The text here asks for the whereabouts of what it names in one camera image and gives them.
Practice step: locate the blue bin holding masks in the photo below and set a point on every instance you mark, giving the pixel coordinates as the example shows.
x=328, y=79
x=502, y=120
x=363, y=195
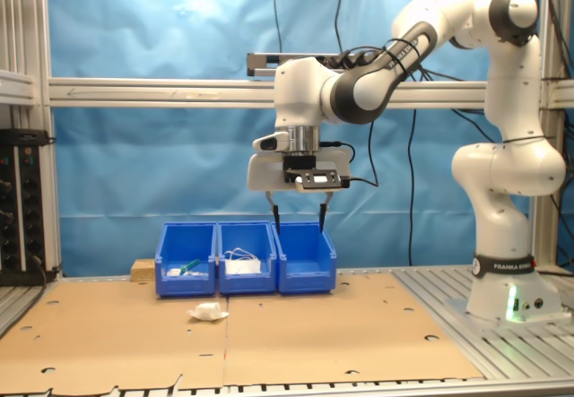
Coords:
x=246, y=285

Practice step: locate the aluminium frame post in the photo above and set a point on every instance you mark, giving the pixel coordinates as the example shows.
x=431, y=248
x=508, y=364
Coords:
x=545, y=231
x=27, y=34

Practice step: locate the chipboard block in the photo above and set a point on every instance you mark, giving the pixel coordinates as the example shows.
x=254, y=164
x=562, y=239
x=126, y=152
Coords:
x=143, y=271

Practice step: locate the blue bin holding cotton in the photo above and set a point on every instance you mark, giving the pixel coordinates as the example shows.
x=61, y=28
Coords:
x=305, y=282

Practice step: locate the aluminium frame crossbeam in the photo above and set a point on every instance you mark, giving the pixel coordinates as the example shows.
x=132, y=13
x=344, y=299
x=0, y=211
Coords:
x=157, y=92

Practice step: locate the brown cardboard sheet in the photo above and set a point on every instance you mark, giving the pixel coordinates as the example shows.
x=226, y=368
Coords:
x=336, y=339
x=112, y=339

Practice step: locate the loose green tube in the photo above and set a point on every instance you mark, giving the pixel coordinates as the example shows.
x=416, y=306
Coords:
x=190, y=265

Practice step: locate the stack of white face masks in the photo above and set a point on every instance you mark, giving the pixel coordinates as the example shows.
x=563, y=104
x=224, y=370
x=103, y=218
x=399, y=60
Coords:
x=244, y=267

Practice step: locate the black socket rack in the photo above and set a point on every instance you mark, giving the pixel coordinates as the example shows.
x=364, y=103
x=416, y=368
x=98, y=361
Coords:
x=22, y=213

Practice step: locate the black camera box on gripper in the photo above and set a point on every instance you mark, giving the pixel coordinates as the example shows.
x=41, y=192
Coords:
x=320, y=179

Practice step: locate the short aluminium rail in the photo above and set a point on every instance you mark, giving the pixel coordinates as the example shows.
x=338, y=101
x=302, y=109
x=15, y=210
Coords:
x=264, y=63

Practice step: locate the white cotton packet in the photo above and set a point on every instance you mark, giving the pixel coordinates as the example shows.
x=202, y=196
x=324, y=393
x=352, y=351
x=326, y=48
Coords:
x=208, y=312

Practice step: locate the blue bin holding tubes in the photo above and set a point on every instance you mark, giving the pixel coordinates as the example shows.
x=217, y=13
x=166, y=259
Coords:
x=186, y=285

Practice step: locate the white printed flat packet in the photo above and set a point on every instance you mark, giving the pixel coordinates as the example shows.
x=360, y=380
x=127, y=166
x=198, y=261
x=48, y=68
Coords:
x=173, y=273

